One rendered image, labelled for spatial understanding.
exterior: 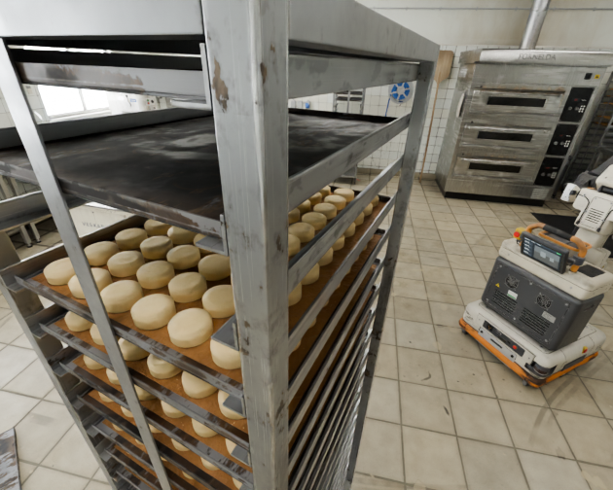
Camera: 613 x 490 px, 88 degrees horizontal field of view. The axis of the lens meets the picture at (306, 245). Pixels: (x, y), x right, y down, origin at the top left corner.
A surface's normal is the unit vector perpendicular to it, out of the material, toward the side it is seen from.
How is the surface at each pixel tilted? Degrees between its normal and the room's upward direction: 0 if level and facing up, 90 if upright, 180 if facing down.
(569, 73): 90
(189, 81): 90
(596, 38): 90
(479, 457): 0
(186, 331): 0
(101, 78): 90
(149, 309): 0
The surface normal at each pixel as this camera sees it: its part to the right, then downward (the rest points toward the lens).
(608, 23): -0.20, 0.48
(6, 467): 0.03, -0.87
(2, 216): 0.90, 0.24
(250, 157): -0.44, 0.44
